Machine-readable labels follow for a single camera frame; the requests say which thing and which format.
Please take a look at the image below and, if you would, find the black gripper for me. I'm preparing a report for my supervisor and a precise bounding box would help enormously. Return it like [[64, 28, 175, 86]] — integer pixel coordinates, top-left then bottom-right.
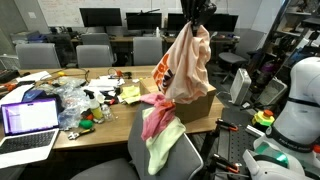
[[180, 0, 218, 29]]

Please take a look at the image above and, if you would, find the pink shirt orange print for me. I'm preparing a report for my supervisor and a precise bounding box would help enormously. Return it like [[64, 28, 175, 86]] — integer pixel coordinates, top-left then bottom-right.
[[138, 93, 177, 142]]

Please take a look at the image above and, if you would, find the open silver laptop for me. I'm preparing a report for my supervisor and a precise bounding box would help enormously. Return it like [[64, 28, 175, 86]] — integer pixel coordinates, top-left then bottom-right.
[[0, 97, 61, 170]]

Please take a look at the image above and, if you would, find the white tower heater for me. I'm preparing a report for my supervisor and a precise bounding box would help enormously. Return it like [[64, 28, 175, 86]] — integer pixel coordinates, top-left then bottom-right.
[[229, 67, 253, 106]]

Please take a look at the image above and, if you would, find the long black table cable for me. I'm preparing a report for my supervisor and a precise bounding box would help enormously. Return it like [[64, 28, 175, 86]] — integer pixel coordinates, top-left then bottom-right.
[[39, 67, 91, 84]]

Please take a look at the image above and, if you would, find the green ball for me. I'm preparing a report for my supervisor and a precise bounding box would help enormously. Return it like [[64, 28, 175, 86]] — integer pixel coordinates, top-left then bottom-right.
[[78, 119, 95, 130]]

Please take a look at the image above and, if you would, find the yellow spray bottle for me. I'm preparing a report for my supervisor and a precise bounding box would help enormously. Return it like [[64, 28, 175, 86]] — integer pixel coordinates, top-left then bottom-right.
[[83, 89, 104, 121]]

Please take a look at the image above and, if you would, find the yellow emergency stop button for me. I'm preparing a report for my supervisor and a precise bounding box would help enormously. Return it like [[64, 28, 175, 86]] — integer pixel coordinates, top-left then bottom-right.
[[251, 109, 276, 128]]

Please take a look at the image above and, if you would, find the peach shirt orange print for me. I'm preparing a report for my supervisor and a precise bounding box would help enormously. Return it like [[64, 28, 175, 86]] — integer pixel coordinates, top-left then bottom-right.
[[151, 21, 213, 105]]

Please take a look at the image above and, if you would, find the light green towel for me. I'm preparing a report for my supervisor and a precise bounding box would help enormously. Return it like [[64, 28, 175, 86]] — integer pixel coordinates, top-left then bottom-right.
[[141, 107, 187, 176]]

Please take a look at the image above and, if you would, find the small clear plastic bottle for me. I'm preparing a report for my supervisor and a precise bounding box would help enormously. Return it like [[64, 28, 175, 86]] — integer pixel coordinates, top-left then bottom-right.
[[101, 103, 115, 122]]

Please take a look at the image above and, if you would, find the white paper sheet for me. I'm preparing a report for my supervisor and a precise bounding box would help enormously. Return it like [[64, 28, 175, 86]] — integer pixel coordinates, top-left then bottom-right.
[[0, 83, 36, 108], [15, 70, 53, 84]]

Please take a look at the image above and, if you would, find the grey conference chair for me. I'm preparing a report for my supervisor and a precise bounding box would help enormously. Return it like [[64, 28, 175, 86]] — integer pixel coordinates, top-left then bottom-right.
[[75, 44, 114, 69], [80, 32, 113, 48], [14, 43, 62, 70], [132, 36, 164, 66]]

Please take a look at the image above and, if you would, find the clear plastic bags pile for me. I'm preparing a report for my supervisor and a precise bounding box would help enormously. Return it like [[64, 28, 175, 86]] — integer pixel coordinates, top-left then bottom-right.
[[36, 76, 93, 131]]

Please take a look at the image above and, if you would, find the large cardboard box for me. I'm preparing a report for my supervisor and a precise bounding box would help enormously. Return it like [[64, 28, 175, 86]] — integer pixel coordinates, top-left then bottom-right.
[[138, 75, 218, 124]]

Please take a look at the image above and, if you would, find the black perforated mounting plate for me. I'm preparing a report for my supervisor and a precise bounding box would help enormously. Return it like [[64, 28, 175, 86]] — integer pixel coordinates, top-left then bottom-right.
[[216, 108, 268, 180]]

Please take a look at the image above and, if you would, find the wall whiteboard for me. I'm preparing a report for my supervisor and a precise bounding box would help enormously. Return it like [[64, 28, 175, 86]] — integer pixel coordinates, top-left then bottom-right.
[[36, 0, 201, 28]]

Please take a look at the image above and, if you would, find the wooden wall desk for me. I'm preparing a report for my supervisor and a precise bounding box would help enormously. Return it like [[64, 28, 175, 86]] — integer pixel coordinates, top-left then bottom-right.
[[69, 35, 184, 45]]

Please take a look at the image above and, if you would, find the purple bottle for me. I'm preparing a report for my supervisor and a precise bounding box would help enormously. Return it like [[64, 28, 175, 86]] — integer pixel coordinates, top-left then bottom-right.
[[259, 61, 276, 85]]

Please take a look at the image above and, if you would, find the black flat case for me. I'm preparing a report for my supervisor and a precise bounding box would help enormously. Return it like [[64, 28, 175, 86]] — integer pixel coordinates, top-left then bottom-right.
[[0, 68, 21, 84]]

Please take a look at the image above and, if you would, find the dark blue box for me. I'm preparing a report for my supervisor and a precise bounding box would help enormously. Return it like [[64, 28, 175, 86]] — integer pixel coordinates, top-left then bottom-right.
[[21, 89, 48, 103]]

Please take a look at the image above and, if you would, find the orange-handled black clamp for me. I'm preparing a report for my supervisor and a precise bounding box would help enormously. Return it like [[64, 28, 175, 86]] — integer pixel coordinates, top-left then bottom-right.
[[211, 153, 243, 175], [214, 118, 240, 133]]

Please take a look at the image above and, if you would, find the metal storage shelf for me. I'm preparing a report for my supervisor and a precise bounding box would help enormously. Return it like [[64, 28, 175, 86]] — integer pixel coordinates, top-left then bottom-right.
[[259, 0, 320, 101]]

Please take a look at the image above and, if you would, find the white wire basket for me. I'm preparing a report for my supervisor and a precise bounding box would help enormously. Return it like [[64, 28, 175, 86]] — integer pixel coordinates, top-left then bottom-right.
[[0, 54, 19, 71]]

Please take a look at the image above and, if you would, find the yellow microfiber cloth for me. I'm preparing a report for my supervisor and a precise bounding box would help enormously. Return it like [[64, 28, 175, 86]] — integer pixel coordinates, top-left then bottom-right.
[[118, 84, 142, 105]]

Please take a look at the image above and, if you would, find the black computer monitor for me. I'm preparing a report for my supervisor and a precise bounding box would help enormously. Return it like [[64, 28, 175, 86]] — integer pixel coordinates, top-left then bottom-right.
[[79, 7, 123, 28], [125, 12, 163, 32], [166, 12, 240, 33]]

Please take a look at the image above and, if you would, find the white paper sheets pile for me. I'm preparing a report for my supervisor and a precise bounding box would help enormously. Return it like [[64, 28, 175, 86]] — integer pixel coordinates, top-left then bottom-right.
[[87, 75, 126, 93]]

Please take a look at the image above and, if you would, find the orange hand tool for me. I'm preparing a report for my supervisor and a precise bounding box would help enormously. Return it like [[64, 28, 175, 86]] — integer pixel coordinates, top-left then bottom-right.
[[3, 82, 18, 93]]

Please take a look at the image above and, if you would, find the grey mesh-back office chair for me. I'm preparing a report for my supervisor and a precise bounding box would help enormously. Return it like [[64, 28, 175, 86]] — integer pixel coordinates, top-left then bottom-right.
[[70, 101, 204, 180]]

